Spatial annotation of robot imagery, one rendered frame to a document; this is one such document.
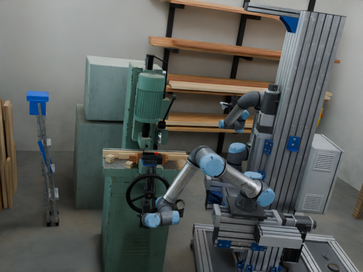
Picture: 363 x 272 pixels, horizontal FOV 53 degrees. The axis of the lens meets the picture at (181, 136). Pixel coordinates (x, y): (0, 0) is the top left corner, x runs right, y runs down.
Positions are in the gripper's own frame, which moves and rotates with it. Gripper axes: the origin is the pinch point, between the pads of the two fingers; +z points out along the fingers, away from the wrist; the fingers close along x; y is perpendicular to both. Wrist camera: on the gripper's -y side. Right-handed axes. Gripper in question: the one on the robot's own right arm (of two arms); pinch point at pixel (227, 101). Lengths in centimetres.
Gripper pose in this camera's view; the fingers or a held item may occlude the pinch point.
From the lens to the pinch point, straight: 322.0
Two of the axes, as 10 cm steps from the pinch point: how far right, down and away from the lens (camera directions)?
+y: -0.1, 9.3, 3.7
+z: -2.9, -3.5, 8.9
